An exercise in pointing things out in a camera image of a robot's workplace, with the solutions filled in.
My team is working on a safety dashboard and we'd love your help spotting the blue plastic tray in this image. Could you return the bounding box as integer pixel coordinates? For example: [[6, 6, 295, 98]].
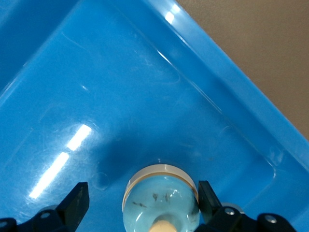
[[0, 0, 309, 232]]

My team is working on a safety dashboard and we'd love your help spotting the light blue call bell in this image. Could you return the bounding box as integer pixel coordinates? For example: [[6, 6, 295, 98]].
[[122, 163, 202, 232]]

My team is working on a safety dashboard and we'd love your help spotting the brown table mat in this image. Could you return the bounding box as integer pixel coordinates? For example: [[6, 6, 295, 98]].
[[176, 0, 309, 142]]

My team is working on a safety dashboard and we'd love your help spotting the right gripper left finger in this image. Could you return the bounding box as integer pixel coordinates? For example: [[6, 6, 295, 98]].
[[0, 182, 90, 232]]

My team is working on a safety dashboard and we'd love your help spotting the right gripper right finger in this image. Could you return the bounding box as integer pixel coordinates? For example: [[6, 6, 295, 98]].
[[195, 180, 298, 232]]

